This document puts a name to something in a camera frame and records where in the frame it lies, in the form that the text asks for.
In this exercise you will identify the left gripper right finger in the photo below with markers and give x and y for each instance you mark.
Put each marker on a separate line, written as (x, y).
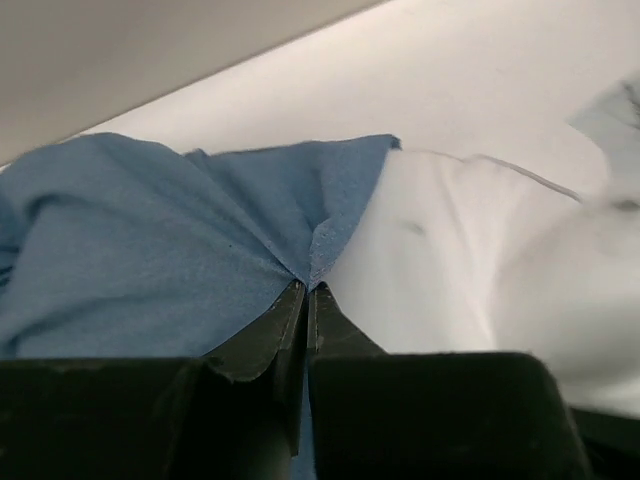
(432, 416)

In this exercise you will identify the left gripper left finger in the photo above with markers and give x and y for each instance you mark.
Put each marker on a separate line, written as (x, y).
(231, 414)

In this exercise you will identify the white pillow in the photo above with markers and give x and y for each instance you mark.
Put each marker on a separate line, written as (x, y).
(456, 255)

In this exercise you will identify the blue pillowcase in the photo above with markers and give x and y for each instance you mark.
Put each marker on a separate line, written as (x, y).
(117, 247)

